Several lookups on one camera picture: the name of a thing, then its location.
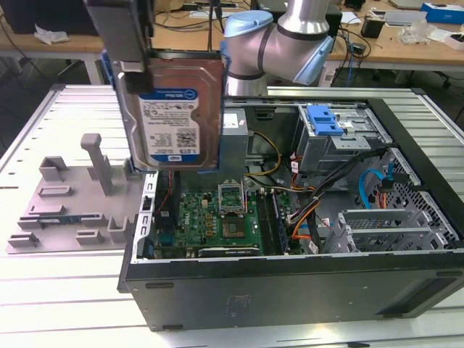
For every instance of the hard disk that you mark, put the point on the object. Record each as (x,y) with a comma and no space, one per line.
(170,123)

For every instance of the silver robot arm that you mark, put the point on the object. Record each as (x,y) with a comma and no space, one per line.
(286,47)

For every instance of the wooden top desk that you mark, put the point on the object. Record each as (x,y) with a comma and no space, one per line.
(391,50)
(174,36)

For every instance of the white plastic wrapper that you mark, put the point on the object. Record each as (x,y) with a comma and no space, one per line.
(50,36)

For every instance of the large black box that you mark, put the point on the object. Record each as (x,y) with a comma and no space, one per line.
(47,16)

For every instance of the grey power supply box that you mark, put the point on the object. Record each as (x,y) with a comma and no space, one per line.
(233,152)

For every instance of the black case fan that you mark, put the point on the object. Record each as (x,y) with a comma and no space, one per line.
(175,195)

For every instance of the grey parts rack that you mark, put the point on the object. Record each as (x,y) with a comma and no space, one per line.
(72,203)

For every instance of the RAM stick with blue label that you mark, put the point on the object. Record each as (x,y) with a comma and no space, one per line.
(61,219)

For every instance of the green motherboard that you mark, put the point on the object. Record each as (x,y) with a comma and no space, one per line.
(197,217)

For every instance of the metal locking lever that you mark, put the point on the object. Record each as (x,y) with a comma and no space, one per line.
(247,195)

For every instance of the CPU socket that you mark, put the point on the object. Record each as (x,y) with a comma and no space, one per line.
(233,228)

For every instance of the grey metal drive cage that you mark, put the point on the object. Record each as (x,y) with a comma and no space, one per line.
(326,152)

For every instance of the dark RAM stick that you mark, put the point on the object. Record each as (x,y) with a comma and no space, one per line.
(268,221)

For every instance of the black graphics card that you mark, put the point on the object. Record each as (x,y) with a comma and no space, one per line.
(228,252)

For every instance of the small black box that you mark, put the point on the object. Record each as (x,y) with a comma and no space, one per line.
(371,27)

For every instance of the flat silver device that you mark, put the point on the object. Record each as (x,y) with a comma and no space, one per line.
(402,17)

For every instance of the clear plastic bags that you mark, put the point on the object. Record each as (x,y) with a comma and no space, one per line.
(417,32)

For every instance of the black PC case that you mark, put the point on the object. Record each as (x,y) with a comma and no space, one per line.
(290,293)

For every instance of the blue cardboard box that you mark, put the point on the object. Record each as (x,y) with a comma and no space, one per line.
(440,12)

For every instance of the small white box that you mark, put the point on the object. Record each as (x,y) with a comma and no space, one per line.
(455,40)

